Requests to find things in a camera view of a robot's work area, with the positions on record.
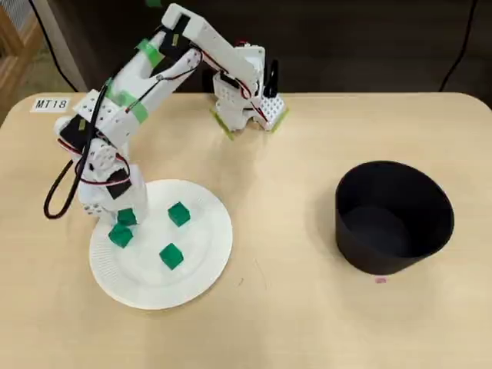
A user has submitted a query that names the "green cube block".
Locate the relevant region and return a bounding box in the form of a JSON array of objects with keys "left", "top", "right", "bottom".
[
  {"left": 167, "top": 201, "right": 191, "bottom": 228},
  {"left": 108, "top": 224, "right": 135, "bottom": 249},
  {"left": 158, "top": 242, "right": 185, "bottom": 271},
  {"left": 116, "top": 208, "right": 138, "bottom": 227}
]

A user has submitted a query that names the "wooden shelf frame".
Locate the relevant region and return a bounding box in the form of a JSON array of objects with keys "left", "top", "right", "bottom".
[{"left": 0, "top": 5, "right": 42, "bottom": 128}]

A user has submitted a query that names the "white MT18 label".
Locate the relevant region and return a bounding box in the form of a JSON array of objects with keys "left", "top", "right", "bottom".
[{"left": 30, "top": 95, "right": 72, "bottom": 114}]

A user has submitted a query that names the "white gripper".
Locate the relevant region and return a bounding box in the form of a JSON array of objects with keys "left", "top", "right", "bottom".
[{"left": 78, "top": 140, "right": 149, "bottom": 228}]

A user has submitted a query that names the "thin black background cable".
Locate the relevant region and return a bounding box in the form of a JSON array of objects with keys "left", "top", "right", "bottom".
[
  {"left": 440, "top": 0, "right": 476, "bottom": 93},
  {"left": 32, "top": 0, "right": 78, "bottom": 93}
]

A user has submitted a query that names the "black camera cable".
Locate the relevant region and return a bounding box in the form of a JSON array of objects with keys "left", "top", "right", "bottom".
[{"left": 43, "top": 78, "right": 112, "bottom": 220}]

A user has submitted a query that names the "black pot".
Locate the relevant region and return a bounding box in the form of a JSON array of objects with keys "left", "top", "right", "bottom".
[{"left": 334, "top": 160, "right": 455, "bottom": 276}]

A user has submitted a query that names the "white paper plate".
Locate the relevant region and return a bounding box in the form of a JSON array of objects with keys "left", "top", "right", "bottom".
[{"left": 88, "top": 178, "right": 234, "bottom": 311}]

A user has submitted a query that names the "white perforated base plate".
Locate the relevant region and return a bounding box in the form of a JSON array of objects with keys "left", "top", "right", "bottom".
[{"left": 258, "top": 95, "right": 288, "bottom": 131}]

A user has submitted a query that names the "green tape strip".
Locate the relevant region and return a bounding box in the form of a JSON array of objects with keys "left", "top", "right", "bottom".
[
  {"left": 134, "top": 38, "right": 166, "bottom": 68},
  {"left": 104, "top": 76, "right": 150, "bottom": 125}
]

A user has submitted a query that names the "yellow-green base sheet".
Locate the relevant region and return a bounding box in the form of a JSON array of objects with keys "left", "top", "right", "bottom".
[{"left": 209, "top": 106, "right": 290, "bottom": 142}]

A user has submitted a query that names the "grey partition post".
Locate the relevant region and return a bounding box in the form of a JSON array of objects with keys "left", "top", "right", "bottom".
[{"left": 38, "top": 0, "right": 91, "bottom": 93}]

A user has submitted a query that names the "black clamp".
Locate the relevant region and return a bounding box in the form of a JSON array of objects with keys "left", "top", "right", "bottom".
[{"left": 264, "top": 59, "right": 281, "bottom": 98}]

